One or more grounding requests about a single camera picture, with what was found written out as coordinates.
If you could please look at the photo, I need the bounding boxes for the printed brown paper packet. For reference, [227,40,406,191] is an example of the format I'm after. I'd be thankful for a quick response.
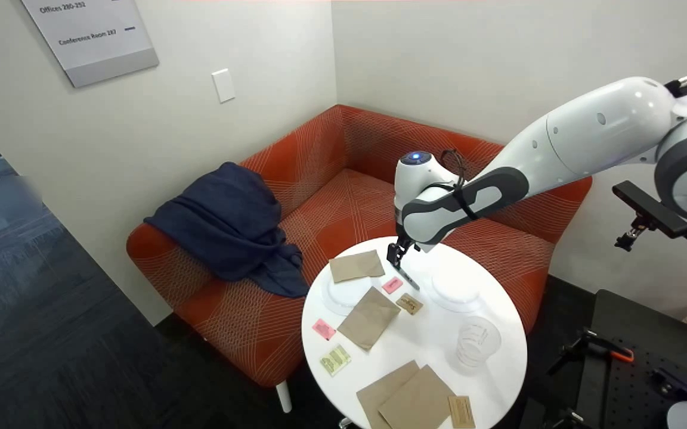
[446,394,478,429]

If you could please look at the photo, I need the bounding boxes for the orange patterned sofa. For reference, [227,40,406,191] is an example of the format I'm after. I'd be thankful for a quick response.
[124,102,595,414]

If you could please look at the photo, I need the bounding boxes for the pink sweetener packet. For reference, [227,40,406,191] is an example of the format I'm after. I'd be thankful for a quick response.
[311,317,338,344]
[380,275,406,298]

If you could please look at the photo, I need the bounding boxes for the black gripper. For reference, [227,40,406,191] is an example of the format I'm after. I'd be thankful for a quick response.
[385,224,421,280]

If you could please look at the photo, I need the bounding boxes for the brown paper napkin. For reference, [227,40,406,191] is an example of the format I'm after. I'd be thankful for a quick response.
[336,283,403,354]
[356,358,425,429]
[326,247,386,286]
[375,365,459,429]

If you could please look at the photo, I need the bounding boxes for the white wall switch plate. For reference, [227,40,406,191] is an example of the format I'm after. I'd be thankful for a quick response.
[209,66,239,105]

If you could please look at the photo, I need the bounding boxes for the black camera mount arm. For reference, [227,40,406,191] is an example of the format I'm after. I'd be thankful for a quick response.
[611,179,687,270]

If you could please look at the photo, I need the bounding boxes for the orange handled clamp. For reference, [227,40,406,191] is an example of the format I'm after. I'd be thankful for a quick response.
[548,329,639,376]

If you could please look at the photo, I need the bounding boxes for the brown sugar packet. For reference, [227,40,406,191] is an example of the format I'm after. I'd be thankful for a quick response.
[397,291,425,317]

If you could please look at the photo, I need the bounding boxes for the black clamp stand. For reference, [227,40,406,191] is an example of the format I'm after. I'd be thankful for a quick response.
[571,332,611,429]

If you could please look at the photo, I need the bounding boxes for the clear plastic plate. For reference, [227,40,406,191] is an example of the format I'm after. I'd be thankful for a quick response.
[421,259,497,315]

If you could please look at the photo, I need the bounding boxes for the grey wall sign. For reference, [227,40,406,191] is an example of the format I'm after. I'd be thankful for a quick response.
[17,0,162,90]

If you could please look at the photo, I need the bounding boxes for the clear plastic measuring cup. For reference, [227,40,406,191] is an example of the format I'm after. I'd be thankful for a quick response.
[448,306,505,376]

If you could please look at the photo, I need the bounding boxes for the navy blue blanket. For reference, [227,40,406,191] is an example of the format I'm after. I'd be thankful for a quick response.
[141,160,313,301]

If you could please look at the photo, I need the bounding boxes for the yellow green sweetener packet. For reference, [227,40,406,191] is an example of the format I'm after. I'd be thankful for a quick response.
[319,344,354,376]

